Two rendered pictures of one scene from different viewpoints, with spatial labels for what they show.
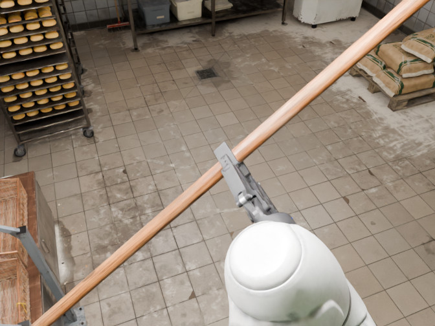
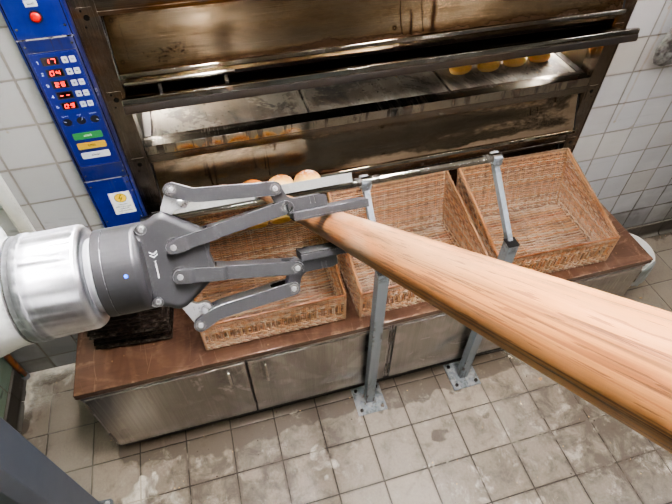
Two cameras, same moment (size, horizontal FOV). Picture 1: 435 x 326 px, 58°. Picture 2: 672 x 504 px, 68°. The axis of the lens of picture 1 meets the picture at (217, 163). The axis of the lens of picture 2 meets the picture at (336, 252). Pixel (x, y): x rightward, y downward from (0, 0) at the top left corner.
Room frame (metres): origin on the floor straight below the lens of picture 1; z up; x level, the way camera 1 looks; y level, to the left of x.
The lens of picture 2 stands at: (0.57, -0.35, 2.24)
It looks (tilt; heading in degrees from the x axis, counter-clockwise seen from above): 48 degrees down; 95
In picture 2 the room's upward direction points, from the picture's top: straight up
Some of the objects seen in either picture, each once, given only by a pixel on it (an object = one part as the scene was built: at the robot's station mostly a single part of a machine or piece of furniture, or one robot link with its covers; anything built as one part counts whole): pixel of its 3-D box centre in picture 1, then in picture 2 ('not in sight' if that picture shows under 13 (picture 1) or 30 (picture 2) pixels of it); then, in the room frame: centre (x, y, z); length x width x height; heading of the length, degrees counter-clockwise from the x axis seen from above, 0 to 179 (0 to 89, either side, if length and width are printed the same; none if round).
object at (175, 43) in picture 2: not in sight; (393, 12); (0.61, 1.36, 1.54); 1.79 x 0.11 x 0.19; 21
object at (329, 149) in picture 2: not in sight; (382, 143); (0.61, 1.36, 1.02); 1.79 x 0.11 x 0.19; 21
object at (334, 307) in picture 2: not in sight; (263, 267); (0.17, 0.91, 0.72); 0.56 x 0.49 x 0.28; 21
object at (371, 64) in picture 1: (387, 60); not in sight; (3.91, -1.89, 0.22); 0.62 x 0.36 x 0.15; 116
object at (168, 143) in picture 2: not in sight; (383, 109); (0.60, 1.38, 1.16); 1.80 x 0.06 x 0.04; 21
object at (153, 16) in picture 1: (153, 7); not in sight; (5.03, 0.83, 0.35); 0.50 x 0.36 x 0.24; 21
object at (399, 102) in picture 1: (415, 75); not in sight; (3.84, -2.24, 0.07); 1.20 x 0.80 x 0.14; 111
